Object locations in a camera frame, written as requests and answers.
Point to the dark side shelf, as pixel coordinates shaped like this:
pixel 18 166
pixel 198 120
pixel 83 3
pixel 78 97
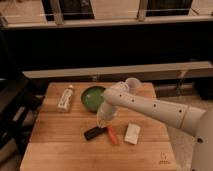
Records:
pixel 16 100

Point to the white plastic bottle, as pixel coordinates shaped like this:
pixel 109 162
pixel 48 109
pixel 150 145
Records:
pixel 65 100

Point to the white sponge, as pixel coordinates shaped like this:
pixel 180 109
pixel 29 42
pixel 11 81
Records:
pixel 132 133

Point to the black eraser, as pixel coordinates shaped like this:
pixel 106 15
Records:
pixel 94 132

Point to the green bowl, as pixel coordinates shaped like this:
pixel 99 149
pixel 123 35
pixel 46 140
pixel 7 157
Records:
pixel 92 98

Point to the wooden cutting board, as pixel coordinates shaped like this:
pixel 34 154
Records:
pixel 57 142

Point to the orange carrot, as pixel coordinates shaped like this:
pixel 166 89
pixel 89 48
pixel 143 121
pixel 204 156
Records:
pixel 112 135

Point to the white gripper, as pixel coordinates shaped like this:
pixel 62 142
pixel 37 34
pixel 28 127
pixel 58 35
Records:
pixel 104 119

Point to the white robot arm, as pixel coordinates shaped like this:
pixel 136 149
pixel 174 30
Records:
pixel 192 120

